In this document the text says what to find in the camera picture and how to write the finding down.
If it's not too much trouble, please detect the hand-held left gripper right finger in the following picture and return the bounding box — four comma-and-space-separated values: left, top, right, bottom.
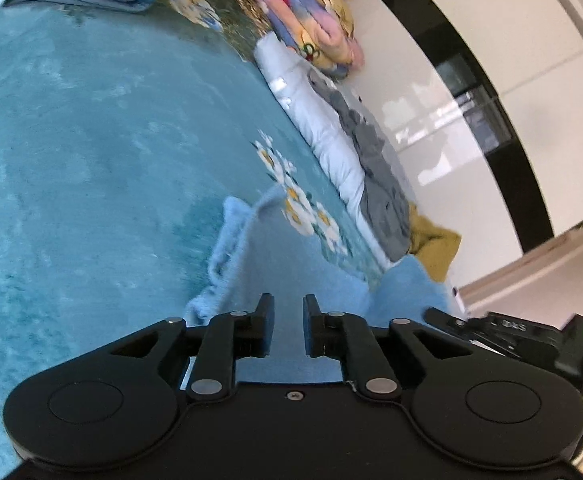
303, 294, 472, 403

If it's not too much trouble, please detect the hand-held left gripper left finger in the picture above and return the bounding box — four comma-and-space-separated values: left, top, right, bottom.
106, 293, 276, 402

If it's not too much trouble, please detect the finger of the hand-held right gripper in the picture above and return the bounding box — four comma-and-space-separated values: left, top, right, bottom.
424, 307, 518, 355

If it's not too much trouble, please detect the light blue sweater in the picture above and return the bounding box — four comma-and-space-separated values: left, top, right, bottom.
184, 195, 459, 386

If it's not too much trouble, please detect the mustard knitted sweater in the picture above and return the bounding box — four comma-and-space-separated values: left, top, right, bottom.
409, 202, 462, 283

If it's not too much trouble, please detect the grey garment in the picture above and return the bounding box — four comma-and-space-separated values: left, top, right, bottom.
307, 67, 412, 261

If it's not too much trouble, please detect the light blue flower-print quilt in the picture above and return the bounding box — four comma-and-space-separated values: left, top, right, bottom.
254, 35, 417, 271

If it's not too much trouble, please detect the white wardrobe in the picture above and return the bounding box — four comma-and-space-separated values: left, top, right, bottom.
341, 0, 583, 306

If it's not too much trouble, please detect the floral green blue blanket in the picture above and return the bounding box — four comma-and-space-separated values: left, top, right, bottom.
0, 0, 397, 480

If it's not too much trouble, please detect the colourful folded quilt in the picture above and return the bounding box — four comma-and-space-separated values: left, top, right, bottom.
248, 0, 367, 80

